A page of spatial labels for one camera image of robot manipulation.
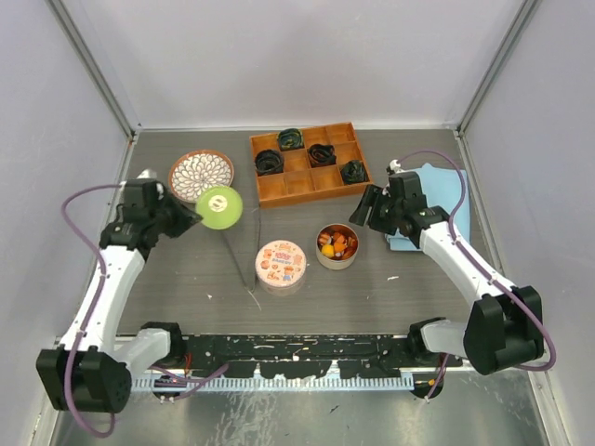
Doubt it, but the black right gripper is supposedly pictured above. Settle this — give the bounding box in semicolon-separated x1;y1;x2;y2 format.
350;184;403;237

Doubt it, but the red sausage piece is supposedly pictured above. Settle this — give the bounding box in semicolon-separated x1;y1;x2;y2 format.
345;236;359;252

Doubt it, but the short pink lunch tin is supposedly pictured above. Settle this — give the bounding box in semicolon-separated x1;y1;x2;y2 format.
315;223;359;270

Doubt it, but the green object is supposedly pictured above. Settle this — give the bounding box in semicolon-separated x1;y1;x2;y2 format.
195;186;244;230

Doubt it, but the striped bacon cube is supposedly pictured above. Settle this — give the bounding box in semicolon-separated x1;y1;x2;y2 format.
318;233;331;244

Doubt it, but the round metal lid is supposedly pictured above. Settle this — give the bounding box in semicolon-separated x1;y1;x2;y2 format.
255;240;307;281

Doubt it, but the tall pink lunch tin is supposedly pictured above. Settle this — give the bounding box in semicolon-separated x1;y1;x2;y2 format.
257;269;306;296

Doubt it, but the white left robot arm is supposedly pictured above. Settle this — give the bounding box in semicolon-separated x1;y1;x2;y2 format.
36;177;201;414

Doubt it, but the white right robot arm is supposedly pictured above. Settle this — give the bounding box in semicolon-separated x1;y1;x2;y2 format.
350;171;546;375

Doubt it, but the brown patterned food plate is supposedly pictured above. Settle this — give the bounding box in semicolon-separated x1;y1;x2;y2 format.
168;150;234;203

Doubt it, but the dark seaweed roll right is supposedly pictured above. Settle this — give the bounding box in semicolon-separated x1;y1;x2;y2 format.
340;160;369;185

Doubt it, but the wooden compartment tray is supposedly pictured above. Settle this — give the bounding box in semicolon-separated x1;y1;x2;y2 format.
250;122;372;208

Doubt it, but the dark seaweed roll centre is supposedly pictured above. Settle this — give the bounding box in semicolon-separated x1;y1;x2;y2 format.
307;143;337;167

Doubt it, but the folded light blue cloth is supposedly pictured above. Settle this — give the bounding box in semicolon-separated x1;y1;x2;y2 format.
385;164;471;252

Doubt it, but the dark seaweed roll back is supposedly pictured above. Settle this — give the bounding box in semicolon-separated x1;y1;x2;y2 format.
277;127;304;151

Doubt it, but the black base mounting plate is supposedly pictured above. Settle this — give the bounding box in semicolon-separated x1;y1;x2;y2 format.
155;334;440;379

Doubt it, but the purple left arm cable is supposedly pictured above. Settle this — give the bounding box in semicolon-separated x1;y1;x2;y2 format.
60;184;231;439

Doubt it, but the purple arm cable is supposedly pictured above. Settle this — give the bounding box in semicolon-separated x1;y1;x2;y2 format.
60;184;231;439
388;149;558;400

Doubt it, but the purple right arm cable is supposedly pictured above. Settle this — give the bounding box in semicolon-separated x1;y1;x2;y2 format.
388;149;558;400

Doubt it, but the white slotted cable duct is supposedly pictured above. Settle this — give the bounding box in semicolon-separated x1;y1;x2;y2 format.
132;373;415;393

